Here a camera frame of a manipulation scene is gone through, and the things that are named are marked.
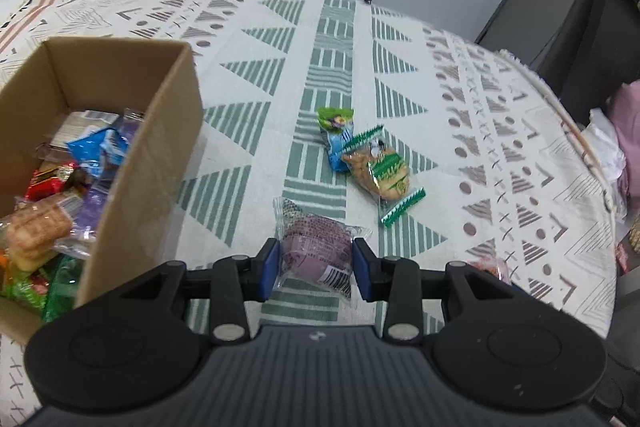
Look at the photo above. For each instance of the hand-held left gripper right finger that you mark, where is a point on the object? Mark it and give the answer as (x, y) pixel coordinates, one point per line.
(362, 269)

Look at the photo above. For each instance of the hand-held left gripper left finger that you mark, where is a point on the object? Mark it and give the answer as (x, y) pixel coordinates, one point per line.
(270, 267)

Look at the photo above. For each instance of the purple snack packet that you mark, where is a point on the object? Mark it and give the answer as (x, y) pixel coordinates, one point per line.
(315, 247)

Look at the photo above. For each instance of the cardboard box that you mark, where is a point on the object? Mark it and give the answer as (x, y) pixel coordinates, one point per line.
(150, 147)

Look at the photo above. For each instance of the clear lavender snack packet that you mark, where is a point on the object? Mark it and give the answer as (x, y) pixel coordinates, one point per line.
(95, 207)

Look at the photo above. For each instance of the green candy packet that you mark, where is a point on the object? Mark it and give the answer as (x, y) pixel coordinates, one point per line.
(62, 287)

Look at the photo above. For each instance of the blue white snack packet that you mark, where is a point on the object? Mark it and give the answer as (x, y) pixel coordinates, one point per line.
(95, 149)

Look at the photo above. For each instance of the orange biscuit packet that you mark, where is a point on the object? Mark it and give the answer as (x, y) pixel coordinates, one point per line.
(40, 222)

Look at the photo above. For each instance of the pale white snack packet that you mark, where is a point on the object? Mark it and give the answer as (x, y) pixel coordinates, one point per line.
(82, 124)

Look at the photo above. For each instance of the red candy packet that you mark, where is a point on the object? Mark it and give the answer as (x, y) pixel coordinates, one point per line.
(47, 182)

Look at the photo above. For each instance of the green striped peanut packet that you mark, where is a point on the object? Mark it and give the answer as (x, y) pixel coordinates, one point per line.
(382, 172)

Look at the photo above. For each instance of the small blue snack packet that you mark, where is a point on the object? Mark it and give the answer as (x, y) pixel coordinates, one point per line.
(334, 153)

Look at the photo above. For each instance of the pink snack packet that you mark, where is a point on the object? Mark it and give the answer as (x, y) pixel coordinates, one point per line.
(492, 267)

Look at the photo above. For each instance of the small green snack packet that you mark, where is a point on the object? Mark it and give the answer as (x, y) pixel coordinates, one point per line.
(336, 118)

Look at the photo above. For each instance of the patterned bed blanket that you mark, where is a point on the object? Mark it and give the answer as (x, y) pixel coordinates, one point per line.
(300, 57)

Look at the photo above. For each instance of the white cloth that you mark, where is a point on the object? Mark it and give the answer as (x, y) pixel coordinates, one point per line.
(605, 142)

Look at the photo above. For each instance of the pink cloth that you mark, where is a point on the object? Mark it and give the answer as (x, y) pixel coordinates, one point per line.
(627, 142)

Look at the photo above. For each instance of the black chair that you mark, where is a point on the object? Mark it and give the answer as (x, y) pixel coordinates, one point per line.
(585, 47)

